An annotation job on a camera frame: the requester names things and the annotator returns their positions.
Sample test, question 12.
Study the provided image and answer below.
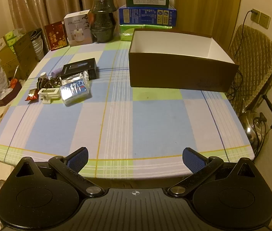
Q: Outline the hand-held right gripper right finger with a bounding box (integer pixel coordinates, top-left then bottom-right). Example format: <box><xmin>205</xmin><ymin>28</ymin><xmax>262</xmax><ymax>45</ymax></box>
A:
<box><xmin>167</xmin><ymin>147</ymin><xmax>258</xmax><ymax>198</ymax></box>

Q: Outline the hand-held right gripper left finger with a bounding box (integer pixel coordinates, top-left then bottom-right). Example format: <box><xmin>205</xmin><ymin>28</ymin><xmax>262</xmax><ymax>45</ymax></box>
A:
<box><xmin>14</xmin><ymin>147</ymin><xmax>105</xmax><ymax>198</ymax></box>

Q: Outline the red snack packet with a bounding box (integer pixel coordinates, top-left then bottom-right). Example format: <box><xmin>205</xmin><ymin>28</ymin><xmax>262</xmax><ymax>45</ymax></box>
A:
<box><xmin>25</xmin><ymin>89</ymin><xmax>39</xmax><ymax>102</ymax></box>

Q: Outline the blue tissue pack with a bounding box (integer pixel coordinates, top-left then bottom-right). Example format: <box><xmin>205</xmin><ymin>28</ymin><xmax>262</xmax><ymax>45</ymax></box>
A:
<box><xmin>60</xmin><ymin>70</ymin><xmax>91</xmax><ymax>106</ymax></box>

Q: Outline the white hair claw clip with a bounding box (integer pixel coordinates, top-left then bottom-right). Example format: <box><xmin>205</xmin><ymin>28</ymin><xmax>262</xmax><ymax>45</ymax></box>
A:
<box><xmin>38</xmin><ymin>87</ymin><xmax>61</xmax><ymax>104</ymax></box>

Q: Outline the leopard print hair clip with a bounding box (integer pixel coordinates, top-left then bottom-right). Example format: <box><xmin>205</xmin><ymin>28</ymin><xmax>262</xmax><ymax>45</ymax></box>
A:
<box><xmin>45</xmin><ymin>76</ymin><xmax>63</xmax><ymax>89</ymax></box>

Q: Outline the brown cardboard box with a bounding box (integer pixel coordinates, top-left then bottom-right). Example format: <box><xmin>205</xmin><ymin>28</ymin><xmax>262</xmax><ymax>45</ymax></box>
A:
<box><xmin>128</xmin><ymin>28</ymin><xmax>240</xmax><ymax>93</ymax></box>

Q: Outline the purple cream tube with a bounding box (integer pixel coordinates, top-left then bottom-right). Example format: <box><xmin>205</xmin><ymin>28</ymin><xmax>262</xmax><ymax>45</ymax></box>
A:
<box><xmin>51</xmin><ymin>68</ymin><xmax>67</xmax><ymax>77</ymax></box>

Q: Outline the black shaver box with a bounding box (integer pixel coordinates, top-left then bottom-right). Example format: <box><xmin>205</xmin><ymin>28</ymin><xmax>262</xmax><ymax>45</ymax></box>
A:
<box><xmin>60</xmin><ymin>58</ymin><xmax>99</xmax><ymax>80</ymax></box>

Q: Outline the checked cloth desktop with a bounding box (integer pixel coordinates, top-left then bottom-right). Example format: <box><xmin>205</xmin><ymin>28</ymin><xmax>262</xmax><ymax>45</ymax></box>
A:
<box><xmin>0</xmin><ymin>40</ymin><xmax>256</xmax><ymax>181</ymax></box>

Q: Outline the dark red tray box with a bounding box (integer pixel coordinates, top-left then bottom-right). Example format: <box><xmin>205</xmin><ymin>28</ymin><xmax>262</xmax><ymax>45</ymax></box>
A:
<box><xmin>0</xmin><ymin>77</ymin><xmax>22</xmax><ymax>107</ymax></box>

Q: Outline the steel kettle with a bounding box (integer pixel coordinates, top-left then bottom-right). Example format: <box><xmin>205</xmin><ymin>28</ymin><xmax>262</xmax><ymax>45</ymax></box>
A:
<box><xmin>238</xmin><ymin>94</ymin><xmax>272</xmax><ymax>155</ymax></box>

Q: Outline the light cardboard carton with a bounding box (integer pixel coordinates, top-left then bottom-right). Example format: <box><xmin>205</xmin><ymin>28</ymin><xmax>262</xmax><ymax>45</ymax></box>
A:
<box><xmin>0</xmin><ymin>46</ymin><xmax>18</xmax><ymax>82</ymax></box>

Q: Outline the tall brown carton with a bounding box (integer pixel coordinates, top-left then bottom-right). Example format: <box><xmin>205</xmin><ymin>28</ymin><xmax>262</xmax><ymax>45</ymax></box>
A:
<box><xmin>13</xmin><ymin>32</ymin><xmax>35</xmax><ymax>80</ymax></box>

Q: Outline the stack of white bowls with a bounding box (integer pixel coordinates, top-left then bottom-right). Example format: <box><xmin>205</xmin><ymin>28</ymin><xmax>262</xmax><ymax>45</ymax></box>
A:
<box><xmin>31</xmin><ymin>30</ymin><xmax>44</xmax><ymax>56</ymax></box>

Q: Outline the green tissue pack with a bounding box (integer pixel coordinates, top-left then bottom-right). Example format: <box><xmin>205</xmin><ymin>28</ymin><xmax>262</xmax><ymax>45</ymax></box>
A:
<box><xmin>120</xmin><ymin>24</ymin><xmax>146</xmax><ymax>41</ymax></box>
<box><xmin>5</xmin><ymin>28</ymin><xmax>27</xmax><ymax>41</ymax></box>
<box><xmin>146</xmin><ymin>24</ymin><xmax>173</xmax><ymax>31</ymax></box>

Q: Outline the quilted chair back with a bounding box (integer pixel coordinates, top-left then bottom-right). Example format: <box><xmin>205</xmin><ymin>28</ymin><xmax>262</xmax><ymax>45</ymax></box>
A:
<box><xmin>226</xmin><ymin>24</ymin><xmax>272</xmax><ymax>116</ymax></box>

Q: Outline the red gift box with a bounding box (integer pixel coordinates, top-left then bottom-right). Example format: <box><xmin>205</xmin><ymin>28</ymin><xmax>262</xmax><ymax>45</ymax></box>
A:
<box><xmin>45</xmin><ymin>20</ymin><xmax>68</xmax><ymax>51</ymax></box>

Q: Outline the white humidifier box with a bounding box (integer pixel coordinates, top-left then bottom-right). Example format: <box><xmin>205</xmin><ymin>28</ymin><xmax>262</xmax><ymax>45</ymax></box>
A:
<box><xmin>63</xmin><ymin>10</ymin><xmax>93</xmax><ymax>47</ymax></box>

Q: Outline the dark glass jar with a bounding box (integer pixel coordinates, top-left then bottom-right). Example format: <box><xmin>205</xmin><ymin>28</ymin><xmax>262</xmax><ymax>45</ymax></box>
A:
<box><xmin>90</xmin><ymin>0</ymin><xmax>117</xmax><ymax>43</ymax></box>

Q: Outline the beige curtain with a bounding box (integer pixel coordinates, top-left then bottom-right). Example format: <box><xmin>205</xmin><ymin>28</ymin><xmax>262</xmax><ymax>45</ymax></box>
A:
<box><xmin>5</xmin><ymin>0</ymin><xmax>128</xmax><ymax>40</ymax></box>

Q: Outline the blue carton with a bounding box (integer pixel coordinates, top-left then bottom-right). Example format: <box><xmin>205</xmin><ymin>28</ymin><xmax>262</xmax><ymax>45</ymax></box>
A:
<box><xmin>119</xmin><ymin>5</ymin><xmax>178</xmax><ymax>27</ymax></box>

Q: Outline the black power cable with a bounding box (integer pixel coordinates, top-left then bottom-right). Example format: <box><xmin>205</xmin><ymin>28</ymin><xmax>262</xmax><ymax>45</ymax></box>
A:
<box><xmin>227</xmin><ymin>8</ymin><xmax>259</xmax><ymax>101</ymax></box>

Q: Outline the beige wall socket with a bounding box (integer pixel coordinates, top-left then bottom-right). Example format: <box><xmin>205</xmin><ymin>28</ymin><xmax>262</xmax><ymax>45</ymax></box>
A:
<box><xmin>260</xmin><ymin>13</ymin><xmax>271</xmax><ymax>29</ymax></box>
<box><xmin>250</xmin><ymin>9</ymin><xmax>262</xmax><ymax>23</ymax></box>

